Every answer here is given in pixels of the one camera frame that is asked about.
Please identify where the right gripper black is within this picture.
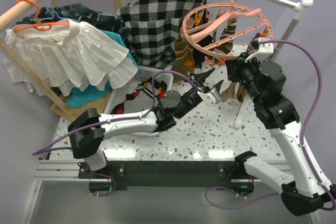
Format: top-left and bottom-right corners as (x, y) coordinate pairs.
(225, 51), (263, 103)

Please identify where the argyle orange brown sock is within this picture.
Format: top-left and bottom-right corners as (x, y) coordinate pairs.
(236, 84), (247, 103)

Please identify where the pink round clip hanger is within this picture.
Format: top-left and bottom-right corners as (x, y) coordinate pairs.
(180, 0), (274, 67)

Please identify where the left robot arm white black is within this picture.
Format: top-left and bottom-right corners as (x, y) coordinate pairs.
(68, 69), (224, 178)

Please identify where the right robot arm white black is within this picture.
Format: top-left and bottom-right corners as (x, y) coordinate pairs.
(226, 53), (335, 216)

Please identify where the light blue hanger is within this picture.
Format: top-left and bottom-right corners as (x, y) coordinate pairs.
(40, 0), (59, 21)

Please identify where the orange clothes hanger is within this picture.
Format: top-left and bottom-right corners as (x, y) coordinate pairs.
(14, 0), (70, 33)

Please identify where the olive striped hanging sock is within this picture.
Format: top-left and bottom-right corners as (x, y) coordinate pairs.
(174, 38), (195, 75)

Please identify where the brown white striped sock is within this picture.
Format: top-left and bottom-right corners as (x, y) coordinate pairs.
(212, 18), (239, 54)

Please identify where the black white red sock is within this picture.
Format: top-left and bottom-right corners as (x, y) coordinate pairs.
(109, 78), (167, 114)

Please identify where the black white checked shirt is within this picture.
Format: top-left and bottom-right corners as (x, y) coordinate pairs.
(117, 0), (207, 69)

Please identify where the white laundry basket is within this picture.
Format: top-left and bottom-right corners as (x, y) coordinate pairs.
(104, 66), (174, 137)

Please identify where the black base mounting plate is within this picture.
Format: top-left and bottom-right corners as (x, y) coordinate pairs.
(78, 161), (254, 195)

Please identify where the teal cloth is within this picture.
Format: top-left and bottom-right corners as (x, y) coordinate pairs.
(66, 30), (126, 109)

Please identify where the dark patterned garment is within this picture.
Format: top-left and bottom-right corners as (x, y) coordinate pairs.
(13, 3), (123, 35)

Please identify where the white ruffled blouse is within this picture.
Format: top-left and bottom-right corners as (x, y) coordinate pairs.
(5, 19), (138, 96)

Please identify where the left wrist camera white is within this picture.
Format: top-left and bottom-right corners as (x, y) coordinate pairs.
(200, 87), (222, 107)

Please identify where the white rack foot bracket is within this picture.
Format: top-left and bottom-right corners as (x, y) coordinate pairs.
(233, 98), (251, 129)

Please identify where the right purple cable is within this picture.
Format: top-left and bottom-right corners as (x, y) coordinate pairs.
(204, 39), (336, 210)

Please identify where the purple cable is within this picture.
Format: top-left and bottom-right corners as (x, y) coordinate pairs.
(204, 39), (336, 210)
(31, 70), (205, 198)

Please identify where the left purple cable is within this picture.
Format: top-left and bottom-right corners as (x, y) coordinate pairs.
(31, 70), (205, 198)

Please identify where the wooden clothes rail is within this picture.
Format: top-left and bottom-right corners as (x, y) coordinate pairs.
(1, 0), (42, 31)

